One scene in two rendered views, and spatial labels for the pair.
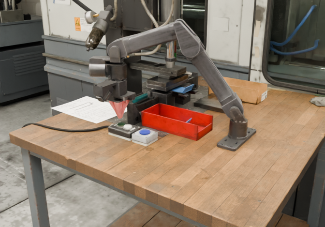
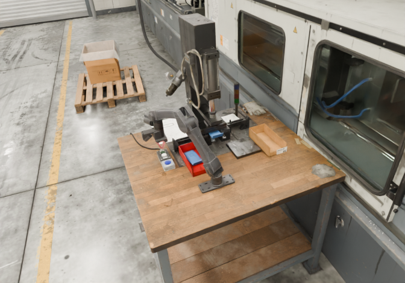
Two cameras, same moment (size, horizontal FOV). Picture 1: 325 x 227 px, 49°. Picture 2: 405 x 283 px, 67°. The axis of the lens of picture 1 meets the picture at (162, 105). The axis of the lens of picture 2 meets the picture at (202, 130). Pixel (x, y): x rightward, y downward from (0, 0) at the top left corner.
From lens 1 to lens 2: 1.14 m
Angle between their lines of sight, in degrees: 34
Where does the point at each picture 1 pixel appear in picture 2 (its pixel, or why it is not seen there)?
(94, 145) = (142, 162)
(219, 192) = (161, 218)
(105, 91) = (145, 137)
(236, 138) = (212, 184)
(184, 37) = (179, 120)
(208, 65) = (194, 139)
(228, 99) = (205, 162)
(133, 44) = (160, 114)
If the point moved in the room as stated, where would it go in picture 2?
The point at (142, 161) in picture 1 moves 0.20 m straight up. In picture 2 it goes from (152, 181) to (146, 154)
